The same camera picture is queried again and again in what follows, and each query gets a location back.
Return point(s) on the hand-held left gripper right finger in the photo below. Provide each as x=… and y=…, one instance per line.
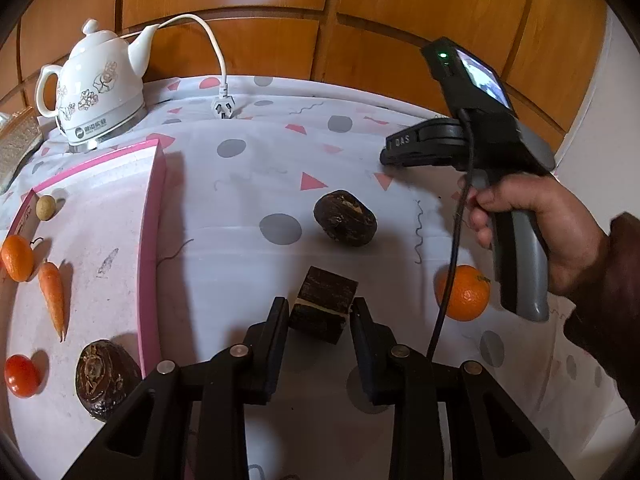
x=367, y=360

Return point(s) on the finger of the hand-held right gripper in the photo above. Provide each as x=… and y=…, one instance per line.
x=415, y=152
x=442, y=125

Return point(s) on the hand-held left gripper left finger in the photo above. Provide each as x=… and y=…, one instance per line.
x=274, y=360

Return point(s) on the dark brown cube block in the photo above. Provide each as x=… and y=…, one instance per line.
x=325, y=300

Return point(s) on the dark wrinkled passion fruit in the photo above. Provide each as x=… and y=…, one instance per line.
x=345, y=217
x=105, y=377

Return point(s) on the pink rimmed white tray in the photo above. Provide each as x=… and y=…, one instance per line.
x=100, y=220

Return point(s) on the small orange carrot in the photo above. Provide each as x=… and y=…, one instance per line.
x=52, y=295

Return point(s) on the red cherry tomato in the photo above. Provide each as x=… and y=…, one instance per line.
x=22, y=375

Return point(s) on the orange mandarin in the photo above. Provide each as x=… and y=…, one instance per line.
x=470, y=297
x=17, y=257

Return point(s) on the person's right forearm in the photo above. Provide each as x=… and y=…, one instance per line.
x=610, y=305

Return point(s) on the person's right hand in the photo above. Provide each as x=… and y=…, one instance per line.
x=545, y=200

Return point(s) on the thin dark twig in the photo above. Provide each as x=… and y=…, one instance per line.
x=175, y=252

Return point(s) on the wooden panelled wardrobe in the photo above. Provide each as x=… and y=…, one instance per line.
x=350, y=0

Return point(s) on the patterned white tablecloth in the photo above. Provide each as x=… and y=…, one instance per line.
x=250, y=185

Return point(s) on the white ceramic electric kettle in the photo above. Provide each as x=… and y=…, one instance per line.
x=95, y=95

